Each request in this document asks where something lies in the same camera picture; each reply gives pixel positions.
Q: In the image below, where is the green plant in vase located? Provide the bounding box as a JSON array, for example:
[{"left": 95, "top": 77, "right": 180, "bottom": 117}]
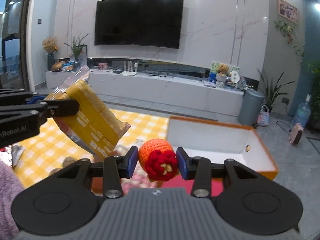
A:
[{"left": 65, "top": 33, "right": 90, "bottom": 70}]

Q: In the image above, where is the blue water jug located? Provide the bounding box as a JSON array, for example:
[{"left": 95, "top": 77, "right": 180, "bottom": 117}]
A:
[{"left": 292, "top": 94, "right": 311, "bottom": 128}]

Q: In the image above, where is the orange storage box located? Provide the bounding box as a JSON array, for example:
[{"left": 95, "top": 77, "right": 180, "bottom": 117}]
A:
[{"left": 166, "top": 116, "right": 279, "bottom": 180}]

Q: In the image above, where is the pink space heater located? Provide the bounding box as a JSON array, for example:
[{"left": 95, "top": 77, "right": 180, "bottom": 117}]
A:
[{"left": 289, "top": 123, "right": 304, "bottom": 146}]

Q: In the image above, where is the white tv console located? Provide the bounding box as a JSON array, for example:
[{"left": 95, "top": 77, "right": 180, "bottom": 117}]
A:
[{"left": 45, "top": 68, "right": 245, "bottom": 117}]

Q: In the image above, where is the orange crochet toy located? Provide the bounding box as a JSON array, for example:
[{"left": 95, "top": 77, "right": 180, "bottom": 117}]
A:
[{"left": 138, "top": 139, "right": 178, "bottom": 182}]

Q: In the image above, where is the vase with yellow flowers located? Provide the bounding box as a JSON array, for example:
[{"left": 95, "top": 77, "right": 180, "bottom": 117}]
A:
[{"left": 42, "top": 36, "right": 59, "bottom": 70}]

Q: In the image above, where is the hanging vine plant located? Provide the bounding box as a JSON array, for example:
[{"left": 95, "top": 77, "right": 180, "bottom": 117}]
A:
[{"left": 274, "top": 20, "right": 305, "bottom": 58}]

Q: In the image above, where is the large leafy plant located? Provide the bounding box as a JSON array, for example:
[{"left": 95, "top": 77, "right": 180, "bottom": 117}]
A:
[{"left": 309, "top": 61, "right": 320, "bottom": 132}]

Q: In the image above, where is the yellow checkered tablecloth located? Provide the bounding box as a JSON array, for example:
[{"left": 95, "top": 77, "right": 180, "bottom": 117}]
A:
[{"left": 11, "top": 108, "right": 170, "bottom": 190}]

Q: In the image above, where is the white wifi router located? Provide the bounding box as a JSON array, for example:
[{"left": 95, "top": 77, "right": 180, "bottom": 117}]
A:
[{"left": 121, "top": 61, "right": 139, "bottom": 76}]

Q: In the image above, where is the pink fuzzy sleeve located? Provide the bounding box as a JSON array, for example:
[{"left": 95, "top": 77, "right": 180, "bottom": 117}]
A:
[{"left": 0, "top": 161, "right": 24, "bottom": 239}]

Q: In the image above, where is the framed wall picture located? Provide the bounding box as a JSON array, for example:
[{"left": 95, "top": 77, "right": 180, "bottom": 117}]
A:
[{"left": 277, "top": 0, "right": 299, "bottom": 25}]

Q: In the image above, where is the teddy bear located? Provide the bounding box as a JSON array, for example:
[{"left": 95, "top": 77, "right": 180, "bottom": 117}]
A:
[{"left": 216, "top": 64, "right": 230, "bottom": 76}]

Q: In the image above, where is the grey trash can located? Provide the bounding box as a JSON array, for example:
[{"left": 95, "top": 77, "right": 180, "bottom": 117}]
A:
[{"left": 238, "top": 89, "right": 265, "bottom": 126}]

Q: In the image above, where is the black wall television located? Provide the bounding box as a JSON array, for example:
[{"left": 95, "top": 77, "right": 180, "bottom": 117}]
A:
[{"left": 94, "top": 0, "right": 184, "bottom": 49}]

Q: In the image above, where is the red tissue box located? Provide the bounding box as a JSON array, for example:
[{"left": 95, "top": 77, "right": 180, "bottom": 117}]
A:
[{"left": 92, "top": 175, "right": 223, "bottom": 196}]

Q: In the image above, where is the yellow snack packet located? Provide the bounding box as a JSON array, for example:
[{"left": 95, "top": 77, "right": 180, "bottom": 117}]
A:
[{"left": 46, "top": 66, "right": 131, "bottom": 159}]

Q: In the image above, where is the pastel woven basket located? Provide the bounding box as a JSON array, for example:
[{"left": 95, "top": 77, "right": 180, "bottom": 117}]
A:
[{"left": 257, "top": 105, "right": 270, "bottom": 127}]

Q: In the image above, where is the floor potted plant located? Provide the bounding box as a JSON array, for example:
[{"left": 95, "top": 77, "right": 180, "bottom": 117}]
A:
[{"left": 258, "top": 70, "right": 295, "bottom": 113}]

